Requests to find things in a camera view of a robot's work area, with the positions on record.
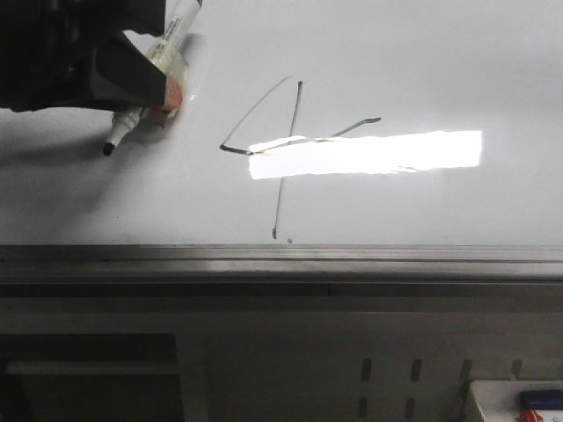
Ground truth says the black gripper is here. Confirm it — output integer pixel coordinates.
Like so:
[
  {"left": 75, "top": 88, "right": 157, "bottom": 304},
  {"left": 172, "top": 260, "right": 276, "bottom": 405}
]
[{"left": 1, "top": 0, "right": 166, "bottom": 113}]

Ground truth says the red pad with clear tape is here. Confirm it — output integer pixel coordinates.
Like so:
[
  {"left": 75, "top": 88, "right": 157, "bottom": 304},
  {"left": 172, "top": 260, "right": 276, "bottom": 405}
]
[{"left": 141, "top": 33, "right": 207, "bottom": 127}]

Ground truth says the white black whiteboard marker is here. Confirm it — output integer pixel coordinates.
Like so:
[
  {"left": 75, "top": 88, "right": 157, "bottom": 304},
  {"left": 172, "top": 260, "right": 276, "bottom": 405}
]
[{"left": 103, "top": 0, "right": 203, "bottom": 156}]

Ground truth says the white whiteboard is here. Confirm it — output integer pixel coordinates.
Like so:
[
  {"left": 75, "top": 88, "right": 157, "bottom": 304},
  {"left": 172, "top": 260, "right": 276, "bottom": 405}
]
[{"left": 1, "top": 1, "right": 562, "bottom": 246}]

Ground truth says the white pegboard panel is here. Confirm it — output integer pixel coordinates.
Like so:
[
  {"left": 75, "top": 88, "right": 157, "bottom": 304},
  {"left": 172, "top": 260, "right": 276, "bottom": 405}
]
[{"left": 176, "top": 312, "right": 562, "bottom": 421}]

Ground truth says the white bin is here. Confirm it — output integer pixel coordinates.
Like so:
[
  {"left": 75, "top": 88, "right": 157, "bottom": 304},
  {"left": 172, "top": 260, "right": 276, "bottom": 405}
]
[{"left": 464, "top": 380, "right": 562, "bottom": 421}]

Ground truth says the red item in bin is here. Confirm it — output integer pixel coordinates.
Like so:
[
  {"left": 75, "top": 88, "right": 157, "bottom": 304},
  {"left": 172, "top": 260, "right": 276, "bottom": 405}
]
[{"left": 519, "top": 410, "right": 549, "bottom": 422}]

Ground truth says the blue item in bin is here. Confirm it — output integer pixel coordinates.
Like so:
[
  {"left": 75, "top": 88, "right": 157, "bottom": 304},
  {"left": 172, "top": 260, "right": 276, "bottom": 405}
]
[{"left": 519, "top": 389, "right": 563, "bottom": 411}]

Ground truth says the aluminium whiteboard tray rail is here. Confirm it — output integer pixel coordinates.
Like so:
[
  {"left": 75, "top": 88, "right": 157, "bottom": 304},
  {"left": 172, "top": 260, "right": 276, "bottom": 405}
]
[{"left": 1, "top": 244, "right": 562, "bottom": 295}]

